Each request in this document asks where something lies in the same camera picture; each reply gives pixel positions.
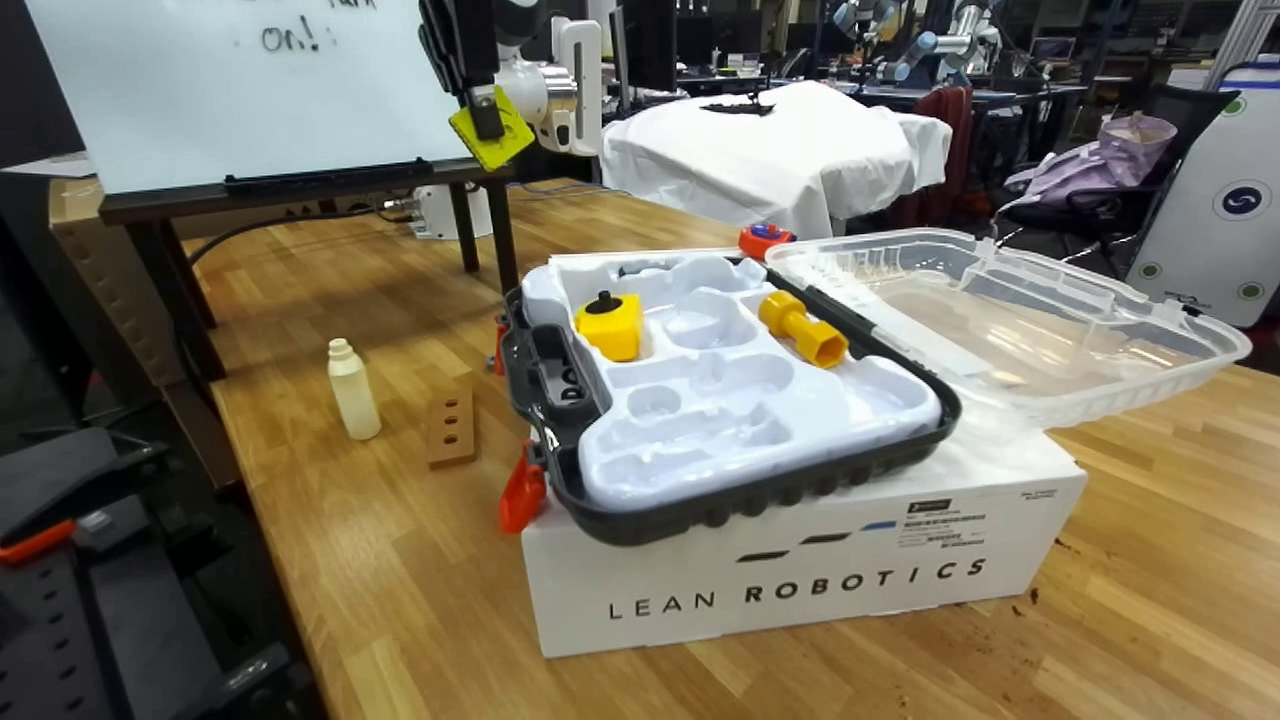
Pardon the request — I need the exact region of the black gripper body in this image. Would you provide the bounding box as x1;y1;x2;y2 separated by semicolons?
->
416;0;496;96

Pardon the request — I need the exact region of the yellow smiley eraser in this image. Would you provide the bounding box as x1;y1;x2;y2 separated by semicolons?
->
448;83;536;171

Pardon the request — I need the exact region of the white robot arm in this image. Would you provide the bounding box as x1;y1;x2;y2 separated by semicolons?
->
416;0;614;170

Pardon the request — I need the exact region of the black case with white insert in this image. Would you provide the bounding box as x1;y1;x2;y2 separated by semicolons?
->
505;250;960;543

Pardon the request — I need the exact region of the red front case latch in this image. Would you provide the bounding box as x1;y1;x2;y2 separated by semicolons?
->
496;458;543;537

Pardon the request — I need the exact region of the clear plastic case lid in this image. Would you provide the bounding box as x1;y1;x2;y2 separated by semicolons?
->
767;227;1252;428

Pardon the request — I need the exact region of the white Lean Robotics cardboard box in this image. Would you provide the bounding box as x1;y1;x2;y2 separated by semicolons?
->
522;409;1087;655

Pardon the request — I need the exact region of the yellow cylinder with black knob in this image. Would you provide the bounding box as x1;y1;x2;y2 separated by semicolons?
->
577;293;643;363

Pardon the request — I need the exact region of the whiteboard on black stand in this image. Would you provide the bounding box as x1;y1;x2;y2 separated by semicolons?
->
26;0;510;379

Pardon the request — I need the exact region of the small cream plastic bottle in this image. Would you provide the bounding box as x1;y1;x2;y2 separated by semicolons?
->
330;336;380;439

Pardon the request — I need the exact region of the red round cap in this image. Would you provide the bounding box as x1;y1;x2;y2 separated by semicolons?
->
742;224;797;260

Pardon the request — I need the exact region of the wooden block with holes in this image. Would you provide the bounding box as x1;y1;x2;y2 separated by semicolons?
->
430;391;476;464

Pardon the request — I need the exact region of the white cloth covered table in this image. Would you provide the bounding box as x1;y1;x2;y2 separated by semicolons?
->
599;79;953;238

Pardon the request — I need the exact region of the yellow spool shaped piece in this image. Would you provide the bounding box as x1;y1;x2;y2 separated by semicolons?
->
762;293;848;367

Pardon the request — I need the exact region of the purple cloth on chair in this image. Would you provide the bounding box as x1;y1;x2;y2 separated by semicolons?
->
1005;114;1181;202

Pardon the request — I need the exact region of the black optical breadboard plate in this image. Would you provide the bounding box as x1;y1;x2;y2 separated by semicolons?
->
0;425;324;720

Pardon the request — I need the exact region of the white cabinet with blue logo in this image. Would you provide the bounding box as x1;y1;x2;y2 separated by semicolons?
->
1129;61;1280;330

